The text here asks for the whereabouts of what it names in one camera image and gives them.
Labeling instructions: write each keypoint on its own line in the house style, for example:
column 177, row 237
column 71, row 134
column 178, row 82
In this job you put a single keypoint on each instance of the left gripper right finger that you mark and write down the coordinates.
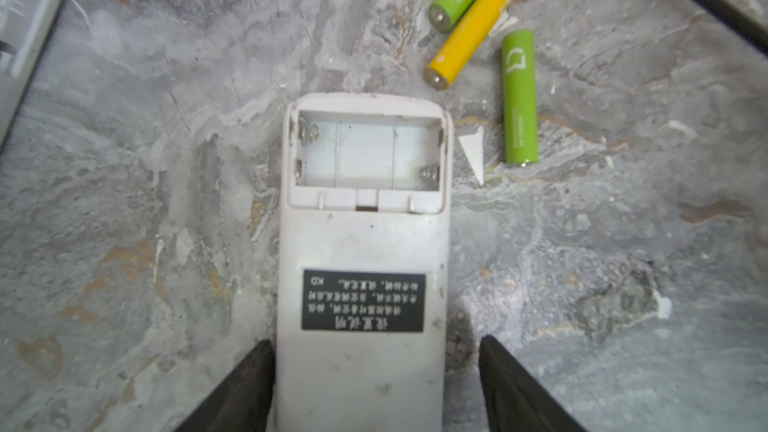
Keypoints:
column 514, row 399

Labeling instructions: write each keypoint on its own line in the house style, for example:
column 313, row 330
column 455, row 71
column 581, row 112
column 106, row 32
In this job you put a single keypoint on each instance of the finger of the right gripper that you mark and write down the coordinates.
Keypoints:
column 738, row 22

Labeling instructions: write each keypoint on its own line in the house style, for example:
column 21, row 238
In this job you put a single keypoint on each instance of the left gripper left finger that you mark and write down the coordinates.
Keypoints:
column 242, row 401

